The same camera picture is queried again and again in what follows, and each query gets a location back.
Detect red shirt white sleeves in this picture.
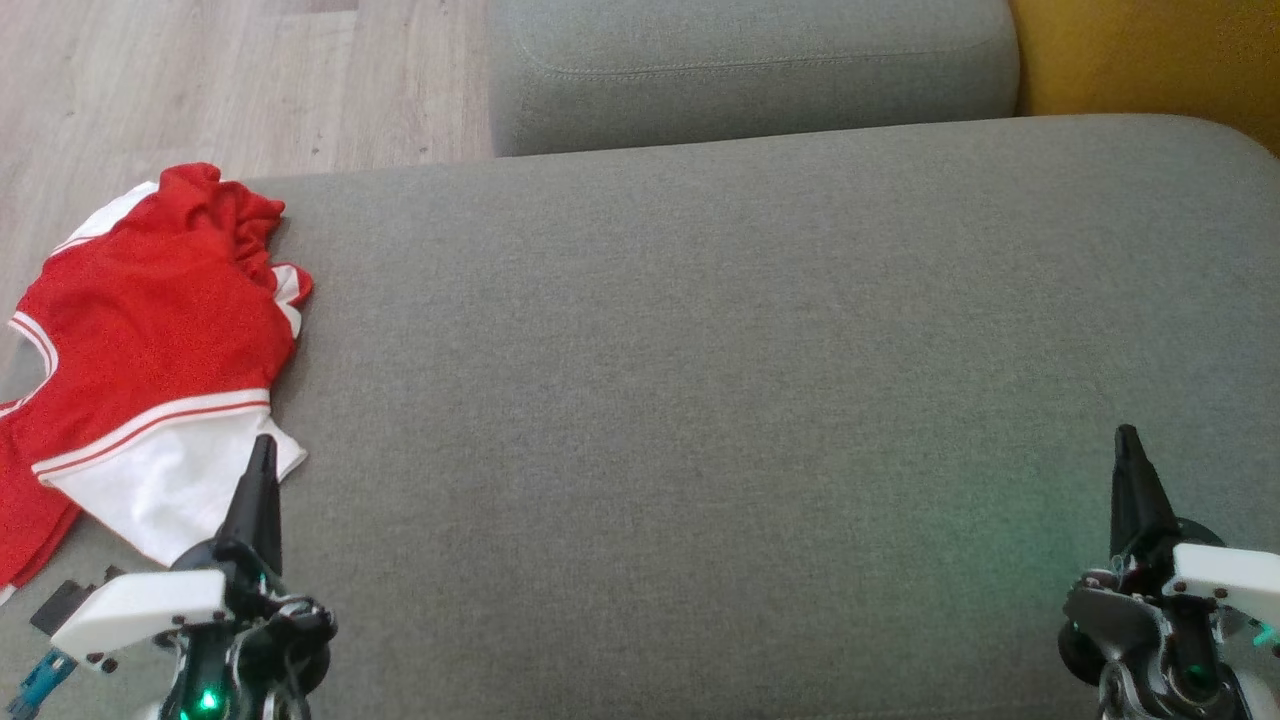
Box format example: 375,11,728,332
8,240,309,569

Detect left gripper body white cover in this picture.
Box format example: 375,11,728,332
50,545,338,701

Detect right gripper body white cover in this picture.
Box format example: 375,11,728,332
1058,543,1280,691

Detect grey sofa back cushion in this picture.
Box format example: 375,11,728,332
487,0,1021,158

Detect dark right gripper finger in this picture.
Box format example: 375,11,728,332
1110,424,1183,566

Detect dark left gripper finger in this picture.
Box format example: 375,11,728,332
213,434,284,579

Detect red shorts white trim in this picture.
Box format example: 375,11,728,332
0,162,314,606

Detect yellow sofa cushion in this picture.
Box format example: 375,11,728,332
1008,0,1280,158

